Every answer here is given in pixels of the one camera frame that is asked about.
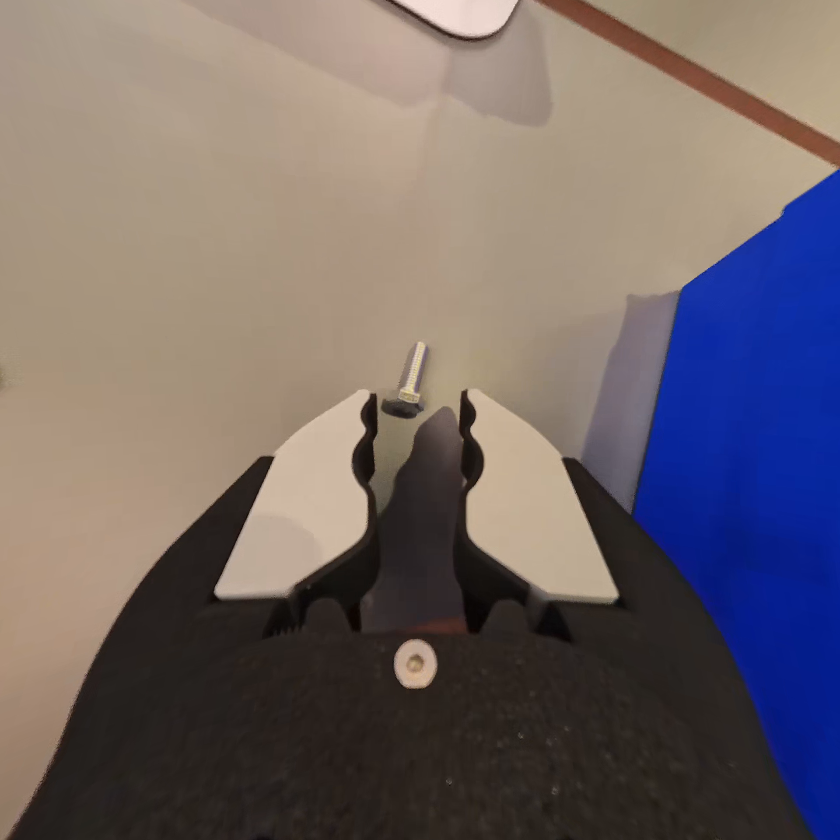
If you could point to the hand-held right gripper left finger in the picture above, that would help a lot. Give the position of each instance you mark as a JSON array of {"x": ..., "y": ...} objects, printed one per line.
[{"x": 295, "y": 525}]

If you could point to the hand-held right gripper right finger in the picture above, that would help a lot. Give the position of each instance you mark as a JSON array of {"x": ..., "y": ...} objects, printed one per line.
[{"x": 538, "y": 525}]

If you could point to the silver bolt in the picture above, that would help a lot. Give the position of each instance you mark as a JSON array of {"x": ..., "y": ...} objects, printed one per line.
[{"x": 414, "y": 370}]

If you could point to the blue storage bin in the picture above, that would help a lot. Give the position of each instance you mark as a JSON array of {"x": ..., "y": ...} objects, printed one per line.
[{"x": 748, "y": 525}]

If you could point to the person's right hand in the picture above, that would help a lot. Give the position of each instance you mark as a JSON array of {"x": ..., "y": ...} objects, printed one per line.
[{"x": 427, "y": 624}]

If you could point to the white document stand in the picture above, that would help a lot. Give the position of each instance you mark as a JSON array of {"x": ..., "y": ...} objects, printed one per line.
[{"x": 460, "y": 16}]

